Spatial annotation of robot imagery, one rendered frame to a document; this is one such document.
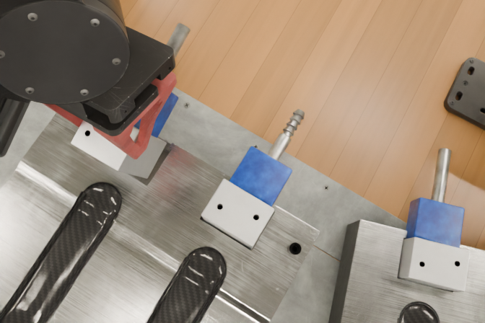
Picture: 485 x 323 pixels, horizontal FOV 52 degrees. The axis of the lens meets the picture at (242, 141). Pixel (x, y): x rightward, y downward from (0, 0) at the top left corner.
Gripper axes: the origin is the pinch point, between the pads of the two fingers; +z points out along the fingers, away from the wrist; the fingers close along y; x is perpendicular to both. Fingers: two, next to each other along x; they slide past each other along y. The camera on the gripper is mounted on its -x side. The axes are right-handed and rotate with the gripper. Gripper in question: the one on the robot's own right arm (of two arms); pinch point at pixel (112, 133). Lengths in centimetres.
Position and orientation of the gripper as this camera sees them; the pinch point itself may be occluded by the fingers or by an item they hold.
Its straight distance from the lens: 41.6
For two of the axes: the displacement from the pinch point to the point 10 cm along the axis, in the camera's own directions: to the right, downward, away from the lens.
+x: 5.3, -6.8, 5.1
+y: 8.5, 4.3, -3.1
